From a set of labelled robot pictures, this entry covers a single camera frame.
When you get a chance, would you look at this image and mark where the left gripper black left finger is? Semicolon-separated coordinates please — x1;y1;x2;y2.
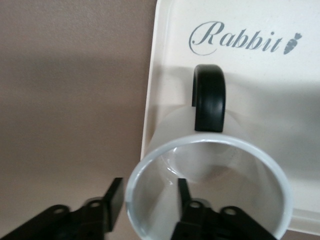
32;176;125;240

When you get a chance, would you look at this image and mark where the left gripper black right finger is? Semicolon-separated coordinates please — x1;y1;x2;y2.
169;178;273;240

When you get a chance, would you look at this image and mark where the white mug with black handle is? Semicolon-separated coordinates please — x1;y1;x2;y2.
123;64;292;240

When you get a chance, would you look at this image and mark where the cream plastic Rabbit tray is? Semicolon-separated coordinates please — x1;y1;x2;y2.
139;0;320;232

